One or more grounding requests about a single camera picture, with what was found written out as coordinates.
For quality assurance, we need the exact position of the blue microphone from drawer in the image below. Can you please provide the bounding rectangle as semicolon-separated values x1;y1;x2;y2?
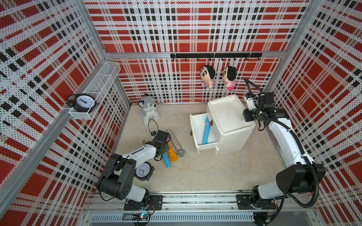
202;117;211;145

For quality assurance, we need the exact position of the white drawer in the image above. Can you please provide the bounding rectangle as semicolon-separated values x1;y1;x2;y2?
189;113;219;154

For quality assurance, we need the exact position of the silver rhinestone microphone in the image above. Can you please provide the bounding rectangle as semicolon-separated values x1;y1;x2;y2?
166;129;185;157

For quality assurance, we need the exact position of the orange microphone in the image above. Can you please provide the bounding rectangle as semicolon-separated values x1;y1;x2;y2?
167;143;178;162

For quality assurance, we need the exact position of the black alarm clock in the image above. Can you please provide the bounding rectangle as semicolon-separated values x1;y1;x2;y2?
135;162;155;181
66;94;97;113

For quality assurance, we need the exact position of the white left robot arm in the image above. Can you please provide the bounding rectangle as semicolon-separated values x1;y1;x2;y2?
96;131;171;209

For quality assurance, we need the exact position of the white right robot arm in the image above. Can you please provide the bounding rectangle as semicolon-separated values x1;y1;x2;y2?
243;92;326;209

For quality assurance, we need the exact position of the white plastic drawer cabinet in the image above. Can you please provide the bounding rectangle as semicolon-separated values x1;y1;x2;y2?
207;95;255;155

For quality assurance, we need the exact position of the pink-dressed plush doll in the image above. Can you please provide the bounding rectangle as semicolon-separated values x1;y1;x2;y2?
222;66;237;91

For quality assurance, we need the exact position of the blue-shorts plush doll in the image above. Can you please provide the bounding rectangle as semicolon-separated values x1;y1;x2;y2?
200;65;216;89

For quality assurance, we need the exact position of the grey white husky plush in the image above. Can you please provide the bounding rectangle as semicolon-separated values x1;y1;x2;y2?
138;94;160;125

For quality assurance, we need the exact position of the green circuit board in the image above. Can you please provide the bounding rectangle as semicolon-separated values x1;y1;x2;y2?
122;212;150;222

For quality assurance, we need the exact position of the black alarm clock in basket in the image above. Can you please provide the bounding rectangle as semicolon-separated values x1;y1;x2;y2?
66;94;97;113

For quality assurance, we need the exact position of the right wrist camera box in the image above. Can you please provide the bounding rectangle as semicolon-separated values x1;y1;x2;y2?
244;93;257;111

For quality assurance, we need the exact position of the black wall hook rail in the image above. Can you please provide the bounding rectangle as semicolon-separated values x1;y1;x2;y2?
170;52;263;60

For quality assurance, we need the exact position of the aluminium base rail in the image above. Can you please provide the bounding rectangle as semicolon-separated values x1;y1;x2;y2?
80;190;323;226

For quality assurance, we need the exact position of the white wire wall basket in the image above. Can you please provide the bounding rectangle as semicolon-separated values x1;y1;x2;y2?
69;61;120;121

